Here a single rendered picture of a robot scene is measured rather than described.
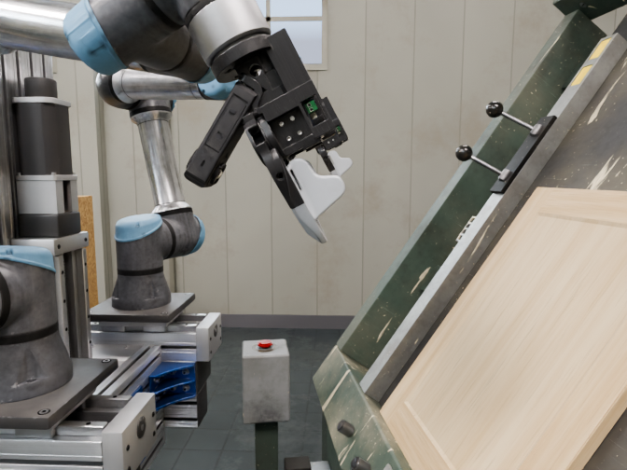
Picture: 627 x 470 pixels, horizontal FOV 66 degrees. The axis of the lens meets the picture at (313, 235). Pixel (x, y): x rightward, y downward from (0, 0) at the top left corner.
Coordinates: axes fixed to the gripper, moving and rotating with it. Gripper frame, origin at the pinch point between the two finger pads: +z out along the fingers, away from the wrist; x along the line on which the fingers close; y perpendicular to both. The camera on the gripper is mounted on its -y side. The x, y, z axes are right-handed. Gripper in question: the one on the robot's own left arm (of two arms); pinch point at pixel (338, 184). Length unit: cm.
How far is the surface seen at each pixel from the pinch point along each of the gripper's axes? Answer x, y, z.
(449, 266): -12.2, 13.6, 27.2
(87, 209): 148, -139, -53
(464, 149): -6.8, 28.6, 6.2
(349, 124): 299, 22, -36
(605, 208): -38, 37, 23
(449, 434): -44, -1, 43
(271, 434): -2, -46, 49
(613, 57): -6, 65, 3
